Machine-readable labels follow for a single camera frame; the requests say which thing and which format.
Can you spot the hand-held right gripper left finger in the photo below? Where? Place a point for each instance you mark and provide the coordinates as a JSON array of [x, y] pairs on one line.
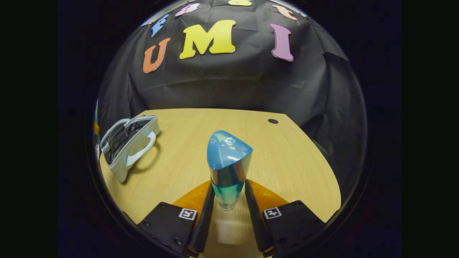
[[206, 218]]

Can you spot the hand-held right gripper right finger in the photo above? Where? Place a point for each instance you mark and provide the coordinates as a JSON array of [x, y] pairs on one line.
[[254, 218]]

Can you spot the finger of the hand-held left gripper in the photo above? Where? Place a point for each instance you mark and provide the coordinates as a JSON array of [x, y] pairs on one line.
[[96, 128]]

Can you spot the light blue suitcase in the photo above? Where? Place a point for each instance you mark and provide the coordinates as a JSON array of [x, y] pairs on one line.
[[123, 152]]

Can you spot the blue capped teal bottle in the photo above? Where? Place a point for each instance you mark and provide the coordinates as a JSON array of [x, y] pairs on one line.
[[227, 157]]

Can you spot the black backdrop cloth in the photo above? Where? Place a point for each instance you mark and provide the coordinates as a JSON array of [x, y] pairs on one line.
[[229, 79]]

